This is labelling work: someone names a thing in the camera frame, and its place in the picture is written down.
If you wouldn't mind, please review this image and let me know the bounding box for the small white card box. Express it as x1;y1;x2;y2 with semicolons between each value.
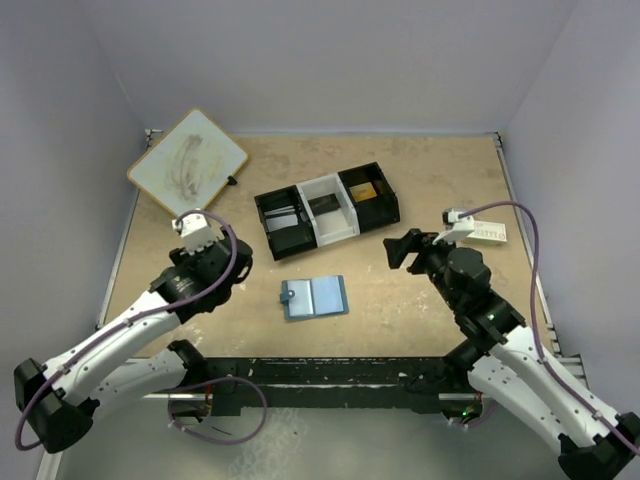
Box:
462;220;508;246

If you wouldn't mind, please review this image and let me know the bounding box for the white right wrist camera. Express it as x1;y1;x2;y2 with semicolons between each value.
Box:
432;208;475;245

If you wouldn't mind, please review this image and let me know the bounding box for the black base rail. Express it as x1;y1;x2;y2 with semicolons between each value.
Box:
147;339;504;416

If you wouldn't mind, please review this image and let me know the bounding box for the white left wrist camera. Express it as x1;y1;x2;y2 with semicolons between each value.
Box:
171;209;223;255

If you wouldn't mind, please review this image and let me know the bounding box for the black card in tray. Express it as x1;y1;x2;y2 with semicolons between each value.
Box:
308;193;341;216

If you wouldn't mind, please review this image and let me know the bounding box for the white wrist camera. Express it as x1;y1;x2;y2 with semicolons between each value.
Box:
171;209;223;255
432;208;475;245

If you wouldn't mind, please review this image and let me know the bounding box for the white card in tray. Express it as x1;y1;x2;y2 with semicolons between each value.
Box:
264;206;299;232

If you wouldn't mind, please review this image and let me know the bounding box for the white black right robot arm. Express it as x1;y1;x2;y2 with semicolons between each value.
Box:
383;229;639;479

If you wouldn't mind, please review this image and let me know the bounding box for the gold card in tray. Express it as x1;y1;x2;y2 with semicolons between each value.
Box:
349;182;378;202

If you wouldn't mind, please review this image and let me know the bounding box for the black and white tray organizer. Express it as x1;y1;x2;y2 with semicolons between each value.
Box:
254;162;400;261

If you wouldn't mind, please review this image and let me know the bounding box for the yellow-framed whiteboard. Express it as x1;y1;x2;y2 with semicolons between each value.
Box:
127;108;249;216

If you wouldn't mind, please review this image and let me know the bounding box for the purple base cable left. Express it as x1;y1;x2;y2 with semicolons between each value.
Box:
167;375;269;444

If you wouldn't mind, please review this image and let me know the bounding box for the blue leather card holder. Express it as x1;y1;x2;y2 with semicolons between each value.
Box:
279;275;350;321

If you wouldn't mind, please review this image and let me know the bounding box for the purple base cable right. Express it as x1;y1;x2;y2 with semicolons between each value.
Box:
447;402;499;431

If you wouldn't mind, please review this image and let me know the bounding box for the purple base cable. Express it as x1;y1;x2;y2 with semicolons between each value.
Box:
447;402;499;431
167;375;269;444

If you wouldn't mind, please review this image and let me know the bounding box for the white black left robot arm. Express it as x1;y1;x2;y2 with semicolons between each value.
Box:
13;238;253;453

